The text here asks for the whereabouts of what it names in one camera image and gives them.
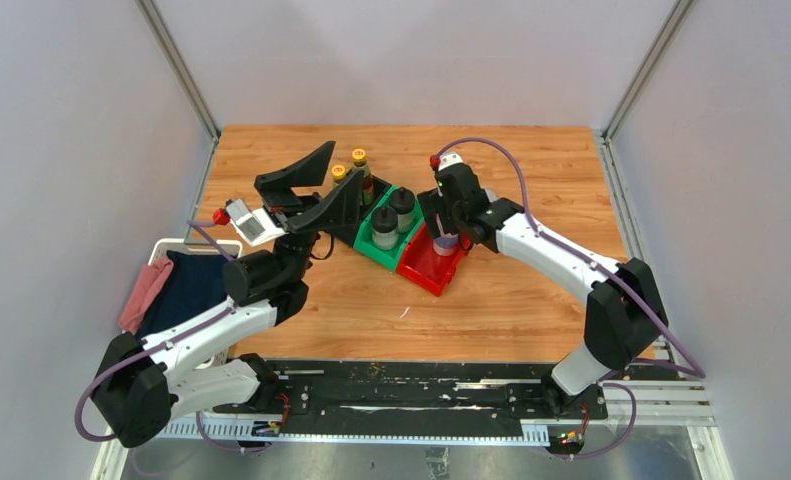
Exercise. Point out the squeeze bottle black cap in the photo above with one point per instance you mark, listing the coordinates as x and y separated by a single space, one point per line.
384 232
403 202

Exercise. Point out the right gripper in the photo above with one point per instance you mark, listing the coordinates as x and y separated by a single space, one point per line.
434 202

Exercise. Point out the red label sauce bottle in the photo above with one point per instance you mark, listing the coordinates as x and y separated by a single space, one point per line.
338 173

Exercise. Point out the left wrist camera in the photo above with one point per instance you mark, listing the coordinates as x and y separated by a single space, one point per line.
254 226

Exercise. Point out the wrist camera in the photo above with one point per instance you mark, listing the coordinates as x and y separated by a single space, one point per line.
449 159
254 226

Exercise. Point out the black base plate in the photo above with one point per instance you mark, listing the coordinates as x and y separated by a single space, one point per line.
412 399

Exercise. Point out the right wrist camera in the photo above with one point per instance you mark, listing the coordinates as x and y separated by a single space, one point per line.
449 159

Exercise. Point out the corner aluminium post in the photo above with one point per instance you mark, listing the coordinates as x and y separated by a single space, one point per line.
653 56
167 44

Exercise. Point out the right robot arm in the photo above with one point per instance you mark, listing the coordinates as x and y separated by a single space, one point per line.
623 307

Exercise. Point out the white laundry basket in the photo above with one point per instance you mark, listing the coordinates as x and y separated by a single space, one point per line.
170 244

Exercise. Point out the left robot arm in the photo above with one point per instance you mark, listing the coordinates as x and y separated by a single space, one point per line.
144 384

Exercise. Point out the navy cloth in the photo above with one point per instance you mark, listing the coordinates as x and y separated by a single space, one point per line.
194 286

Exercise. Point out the pink cloth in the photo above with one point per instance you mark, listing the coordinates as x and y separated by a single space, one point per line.
149 283

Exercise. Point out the green storage bin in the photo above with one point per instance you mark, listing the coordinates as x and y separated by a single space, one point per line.
388 259

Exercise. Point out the right corner aluminium post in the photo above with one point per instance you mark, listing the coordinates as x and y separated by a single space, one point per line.
653 56

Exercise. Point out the blue spice jar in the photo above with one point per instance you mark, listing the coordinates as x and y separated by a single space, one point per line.
446 244

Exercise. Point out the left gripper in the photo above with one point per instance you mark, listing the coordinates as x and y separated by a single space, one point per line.
300 218

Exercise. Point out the green label sauce bottle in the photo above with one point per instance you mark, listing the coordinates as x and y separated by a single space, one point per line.
360 162

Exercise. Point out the red storage bin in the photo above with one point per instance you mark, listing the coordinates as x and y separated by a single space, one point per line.
420 264

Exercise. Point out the left corner aluminium post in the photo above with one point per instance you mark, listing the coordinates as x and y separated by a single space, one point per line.
167 44

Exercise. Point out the aluminium frame rail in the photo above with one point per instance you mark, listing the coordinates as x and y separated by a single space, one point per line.
673 404

